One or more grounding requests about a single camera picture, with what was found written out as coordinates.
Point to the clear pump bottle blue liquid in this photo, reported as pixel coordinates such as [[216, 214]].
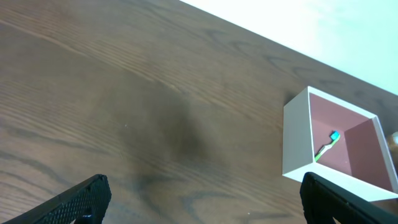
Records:
[[392, 141]]

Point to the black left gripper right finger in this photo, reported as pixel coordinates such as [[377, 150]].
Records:
[[327, 203]]

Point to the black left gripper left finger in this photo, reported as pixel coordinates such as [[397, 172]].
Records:
[[86, 202]]

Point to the white box with pink interior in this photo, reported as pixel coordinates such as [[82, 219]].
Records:
[[360, 162]]

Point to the green white toothbrush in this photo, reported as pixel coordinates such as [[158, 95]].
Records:
[[335, 137]]

